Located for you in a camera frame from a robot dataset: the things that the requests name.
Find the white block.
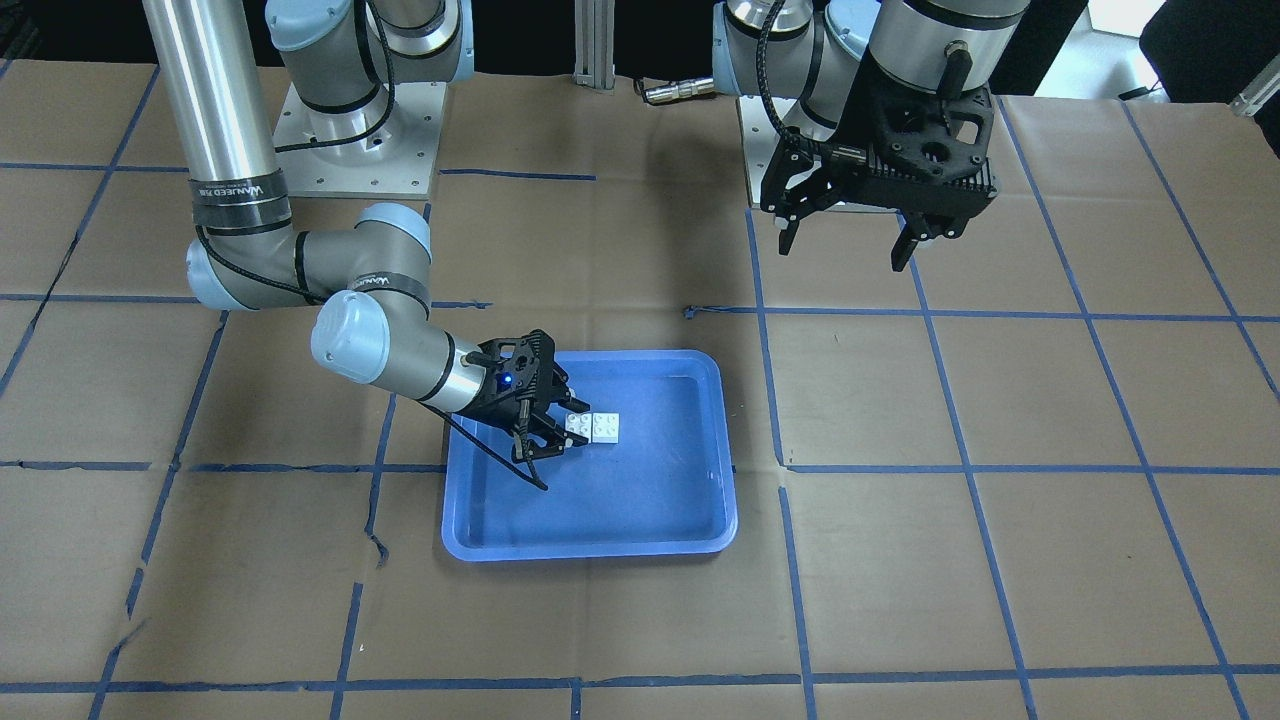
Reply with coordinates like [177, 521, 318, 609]
[564, 413, 594, 445]
[590, 413, 620, 445]

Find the blue plastic tray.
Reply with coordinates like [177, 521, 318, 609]
[442, 348, 739, 562]

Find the aluminium frame post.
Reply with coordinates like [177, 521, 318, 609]
[572, 0, 616, 94]

